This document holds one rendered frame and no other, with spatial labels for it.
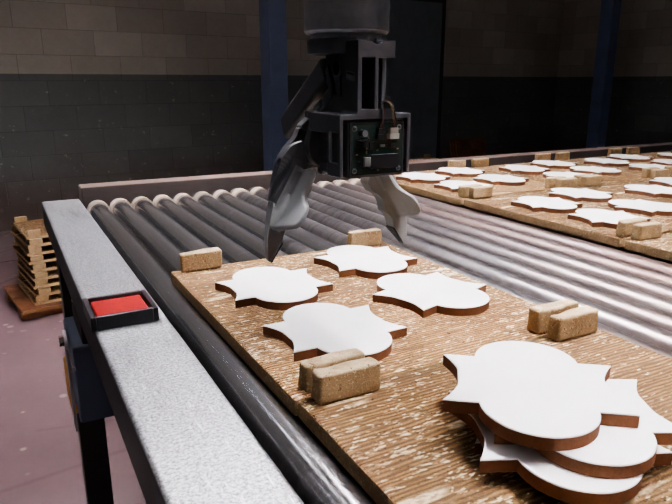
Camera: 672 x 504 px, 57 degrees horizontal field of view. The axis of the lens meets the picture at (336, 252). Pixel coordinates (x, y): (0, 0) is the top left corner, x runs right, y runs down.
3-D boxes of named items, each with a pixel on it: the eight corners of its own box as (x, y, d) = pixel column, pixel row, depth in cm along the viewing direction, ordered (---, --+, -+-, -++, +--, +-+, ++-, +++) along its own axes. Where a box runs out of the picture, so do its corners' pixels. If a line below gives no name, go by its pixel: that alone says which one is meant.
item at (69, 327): (74, 448, 90) (60, 333, 85) (65, 406, 102) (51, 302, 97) (153, 428, 95) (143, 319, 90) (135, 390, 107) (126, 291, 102)
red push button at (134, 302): (98, 328, 71) (97, 317, 71) (91, 312, 76) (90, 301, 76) (151, 319, 74) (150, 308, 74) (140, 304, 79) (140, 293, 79)
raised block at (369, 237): (350, 249, 97) (350, 233, 96) (345, 246, 99) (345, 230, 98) (383, 244, 100) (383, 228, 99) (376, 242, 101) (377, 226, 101)
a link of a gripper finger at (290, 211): (263, 259, 52) (320, 166, 53) (239, 243, 57) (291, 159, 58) (291, 275, 54) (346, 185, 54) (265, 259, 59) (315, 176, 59)
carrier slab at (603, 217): (618, 247, 104) (621, 222, 103) (463, 205, 139) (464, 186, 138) (741, 226, 120) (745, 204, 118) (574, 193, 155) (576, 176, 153)
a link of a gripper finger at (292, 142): (261, 194, 55) (312, 111, 56) (255, 191, 57) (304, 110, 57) (300, 220, 58) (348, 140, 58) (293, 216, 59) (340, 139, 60)
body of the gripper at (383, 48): (336, 186, 52) (336, 34, 49) (293, 173, 59) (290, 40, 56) (411, 179, 55) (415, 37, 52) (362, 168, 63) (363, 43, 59)
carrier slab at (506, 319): (294, 417, 51) (294, 400, 51) (170, 282, 86) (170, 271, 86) (584, 337, 68) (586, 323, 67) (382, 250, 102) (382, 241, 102)
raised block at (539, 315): (537, 336, 64) (540, 311, 63) (524, 330, 66) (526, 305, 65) (578, 325, 67) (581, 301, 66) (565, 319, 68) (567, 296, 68)
